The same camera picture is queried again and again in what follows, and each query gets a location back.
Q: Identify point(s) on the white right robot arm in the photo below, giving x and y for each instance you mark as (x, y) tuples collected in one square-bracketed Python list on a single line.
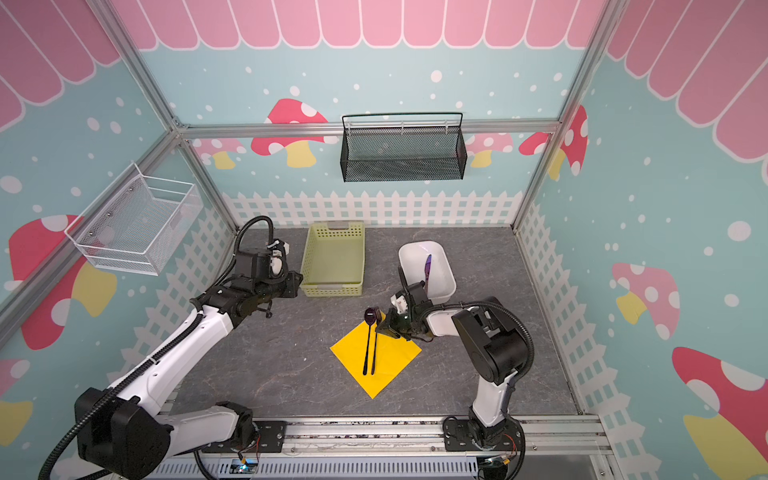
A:
[(497, 343)]

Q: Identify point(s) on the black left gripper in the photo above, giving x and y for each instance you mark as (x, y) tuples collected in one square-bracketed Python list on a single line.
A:
[(292, 285)]

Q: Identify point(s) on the white wire wall basket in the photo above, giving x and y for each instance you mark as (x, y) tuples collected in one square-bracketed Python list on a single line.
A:
[(136, 225)]

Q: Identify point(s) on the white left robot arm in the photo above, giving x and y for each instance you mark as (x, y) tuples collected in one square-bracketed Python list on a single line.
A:
[(122, 429)]

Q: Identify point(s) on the purple spoon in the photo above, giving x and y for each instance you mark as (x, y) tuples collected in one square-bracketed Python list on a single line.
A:
[(371, 316)]

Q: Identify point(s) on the white plastic tub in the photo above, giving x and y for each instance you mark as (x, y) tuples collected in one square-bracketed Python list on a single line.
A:
[(442, 284)]

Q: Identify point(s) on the black mesh wall basket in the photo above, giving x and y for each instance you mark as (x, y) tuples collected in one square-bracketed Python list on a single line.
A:
[(403, 147)]

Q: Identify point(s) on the purple knife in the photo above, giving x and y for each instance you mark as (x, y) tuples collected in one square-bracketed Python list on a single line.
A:
[(427, 271)]

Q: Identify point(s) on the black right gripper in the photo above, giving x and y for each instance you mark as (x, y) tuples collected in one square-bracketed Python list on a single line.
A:
[(398, 318)]

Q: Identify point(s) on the green perforated plastic basket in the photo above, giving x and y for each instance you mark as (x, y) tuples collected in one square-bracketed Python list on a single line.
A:
[(333, 263)]

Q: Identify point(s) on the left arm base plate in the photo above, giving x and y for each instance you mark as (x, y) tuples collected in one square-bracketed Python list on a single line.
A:
[(268, 437)]

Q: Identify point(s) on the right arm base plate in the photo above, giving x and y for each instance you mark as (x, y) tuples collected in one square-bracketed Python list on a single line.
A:
[(465, 434)]

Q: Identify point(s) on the yellow paper napkin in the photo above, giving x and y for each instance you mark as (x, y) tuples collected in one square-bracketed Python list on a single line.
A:
[(393, 356)]

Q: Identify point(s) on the purple fork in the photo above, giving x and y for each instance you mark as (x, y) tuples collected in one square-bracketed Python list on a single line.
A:
[(374, 358)]

